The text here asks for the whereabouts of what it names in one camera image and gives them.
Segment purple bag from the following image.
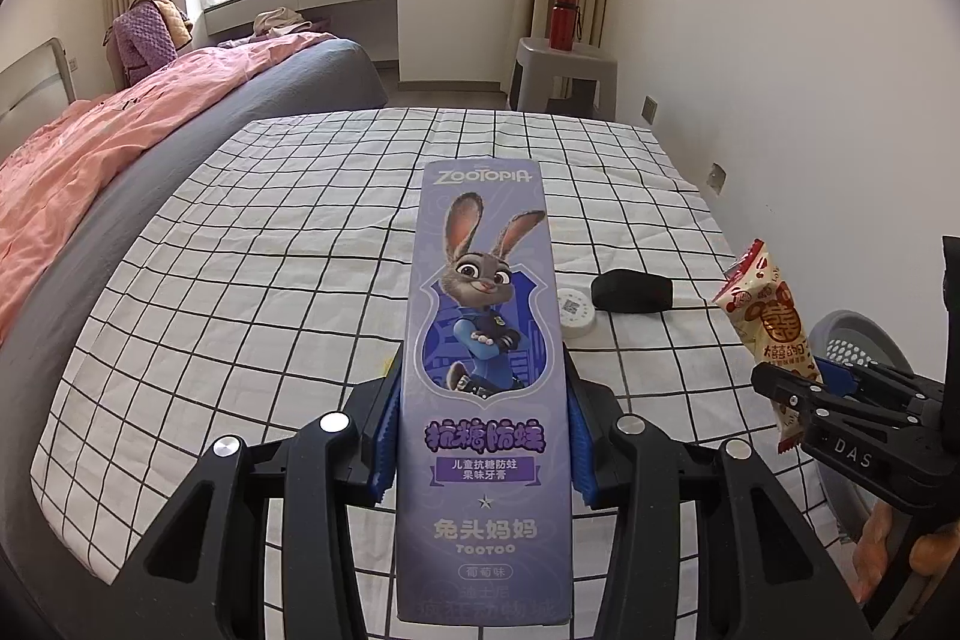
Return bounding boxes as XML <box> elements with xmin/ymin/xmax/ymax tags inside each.
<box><xmin>103</xmin><ymin>0</ymin><xmax>194</xmax><ymax>91</ymax></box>

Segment beige clothes on sill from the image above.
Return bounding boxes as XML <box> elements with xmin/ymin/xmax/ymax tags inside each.
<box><xmin>252</xmin><ymin>7</ymin><xmax>313</xmax><ymax>37</ymax></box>

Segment grey plastic trash basket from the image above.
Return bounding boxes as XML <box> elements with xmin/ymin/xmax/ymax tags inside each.
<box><xmin>809</xmin><ymin>310</ymin><xmax>913</xmax><ymax>541</ymax></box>

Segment checkered white bed sheet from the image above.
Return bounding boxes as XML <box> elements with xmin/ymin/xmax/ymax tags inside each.
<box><xmin>31</xmin><ymin>109</ymin><xmax>839</xmax><ymax>638</ymax></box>

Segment pink quilt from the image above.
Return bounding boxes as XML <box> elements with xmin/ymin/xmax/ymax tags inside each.
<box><xmin>0</xmin><ymin>32</ymin><xmax>331</xmax><ymax>331</ymax></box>

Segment red water bottle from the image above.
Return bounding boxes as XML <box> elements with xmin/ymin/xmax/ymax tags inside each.
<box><xmin>548</xmin><ymin>0</ymin><xmax>579</xmax><ymax>52</ymax></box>

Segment purple Zootopia toothpaste box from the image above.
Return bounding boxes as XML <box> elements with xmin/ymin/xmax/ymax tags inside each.
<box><xmin>395</xmin><ymin>159</ymin><xmax>573</xmax><ymax>627</ymax></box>

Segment black pouch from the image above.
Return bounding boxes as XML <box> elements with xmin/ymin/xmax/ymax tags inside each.
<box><xmin>590</xmin><ymin>268</ymin><xmax>674</xmax><ymax>315</ymax></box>

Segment grey padded headboard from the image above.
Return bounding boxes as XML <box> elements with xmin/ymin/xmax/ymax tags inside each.
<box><xmin>0</xmin><ymin>37</ymin><xmax>76</xmax><ymax>161</ymax></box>

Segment red white snack wrapper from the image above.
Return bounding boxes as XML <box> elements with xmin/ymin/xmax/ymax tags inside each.
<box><xmin>709</xmin><ymin>237</ymin><xmax>825</xmax><ymax>453</ymax></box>

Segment small white round lid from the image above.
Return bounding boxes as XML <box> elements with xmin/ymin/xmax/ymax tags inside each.
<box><xmin>556</xmin><ymin>287</ymin><xmax>597</xmax><ymax>339</ymax></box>

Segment grey plastic stool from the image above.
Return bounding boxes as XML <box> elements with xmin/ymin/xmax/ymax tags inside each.
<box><xmin>508</xmin><ymin>37</ymin><xmax>619</xmax><ymax>122</ymax></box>

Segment right hand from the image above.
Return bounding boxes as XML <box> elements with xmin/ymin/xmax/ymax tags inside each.
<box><xmin>851</xmin><ymin>500</ymin><xmax>958</xmax><ymax>604</ymax></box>

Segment grey bed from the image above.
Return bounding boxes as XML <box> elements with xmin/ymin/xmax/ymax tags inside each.
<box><xmin>0</xmin><ymin>37</ymin><xmax>392</xmax><ymax>582</ymax></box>

